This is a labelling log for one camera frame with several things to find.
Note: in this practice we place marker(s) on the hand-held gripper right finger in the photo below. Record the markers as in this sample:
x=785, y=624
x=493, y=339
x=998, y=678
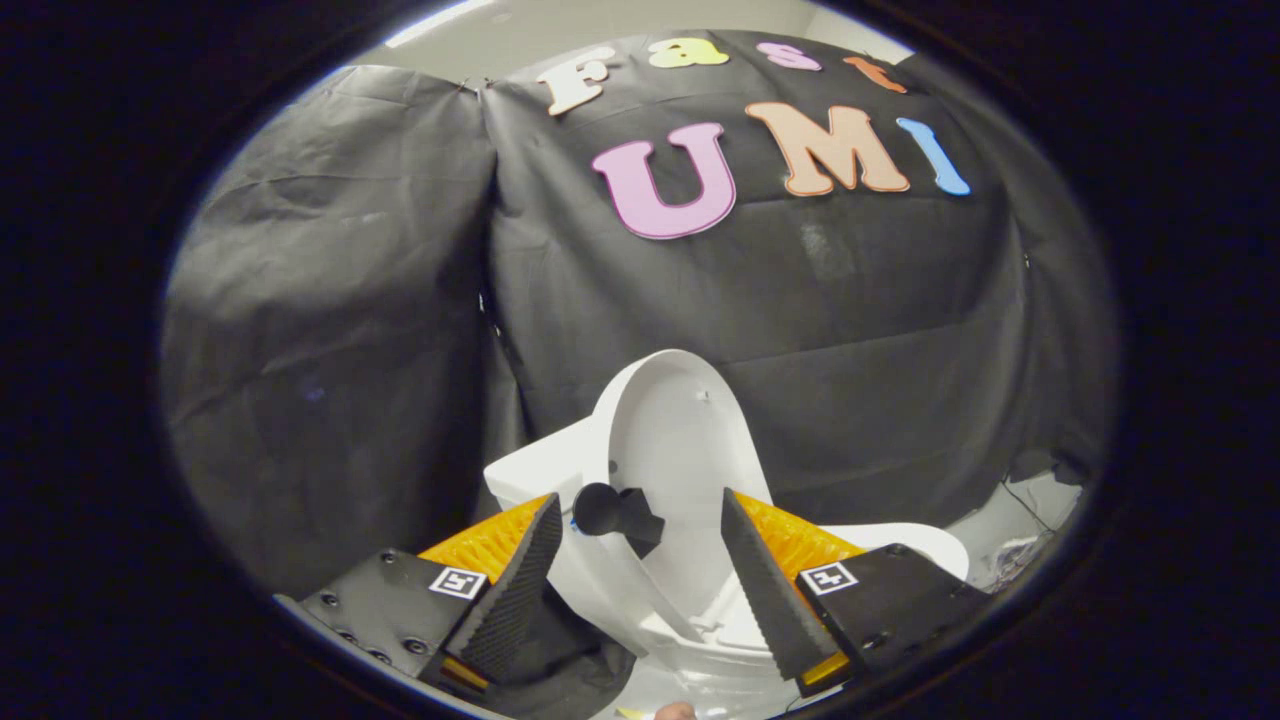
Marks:
x=762, y=590

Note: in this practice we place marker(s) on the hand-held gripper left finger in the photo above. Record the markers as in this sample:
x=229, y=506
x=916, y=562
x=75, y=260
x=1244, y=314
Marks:
x=520, y=590

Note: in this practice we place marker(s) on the white toilet lid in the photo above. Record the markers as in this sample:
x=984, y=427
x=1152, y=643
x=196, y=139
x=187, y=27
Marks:
x=680, y=440

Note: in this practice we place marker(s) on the white toilet with tank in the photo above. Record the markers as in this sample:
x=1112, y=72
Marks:
x=540, y=470

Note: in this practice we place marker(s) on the white toilet seat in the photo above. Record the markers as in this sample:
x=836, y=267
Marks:
x=925, y=545

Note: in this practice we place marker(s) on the dark cloth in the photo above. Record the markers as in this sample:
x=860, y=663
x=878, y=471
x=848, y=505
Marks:
x=560, y=670

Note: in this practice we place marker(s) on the black backdrop cloth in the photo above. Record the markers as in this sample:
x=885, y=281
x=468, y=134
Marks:
x=850, y=330

